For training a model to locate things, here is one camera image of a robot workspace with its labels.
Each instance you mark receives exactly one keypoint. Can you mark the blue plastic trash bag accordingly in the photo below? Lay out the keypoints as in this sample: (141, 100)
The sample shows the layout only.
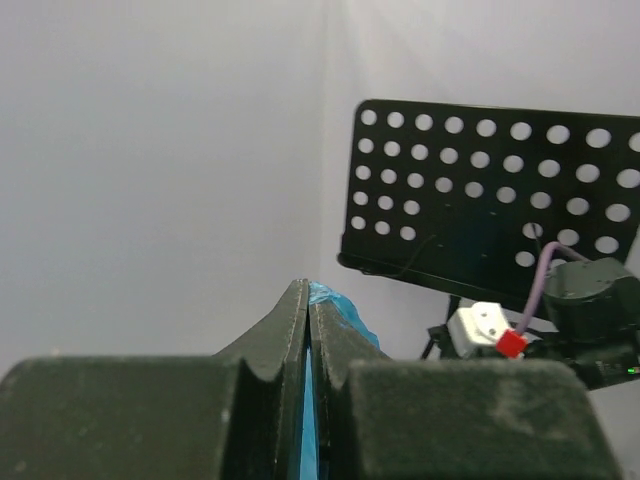
(340, 310)

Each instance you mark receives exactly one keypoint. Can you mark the black perforated music stand tray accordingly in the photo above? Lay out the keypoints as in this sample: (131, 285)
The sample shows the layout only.
(459, 198)

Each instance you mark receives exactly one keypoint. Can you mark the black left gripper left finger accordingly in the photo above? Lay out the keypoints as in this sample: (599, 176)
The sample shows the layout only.
(236, 414)

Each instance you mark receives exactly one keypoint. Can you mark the black tripod stand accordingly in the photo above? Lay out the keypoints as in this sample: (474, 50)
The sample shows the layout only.
(440, 337)

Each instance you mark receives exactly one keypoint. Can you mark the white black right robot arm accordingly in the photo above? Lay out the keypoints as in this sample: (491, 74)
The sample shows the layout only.
(594, 306)

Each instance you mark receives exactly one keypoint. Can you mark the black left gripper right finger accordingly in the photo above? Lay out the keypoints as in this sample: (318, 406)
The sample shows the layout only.
(379, 418)

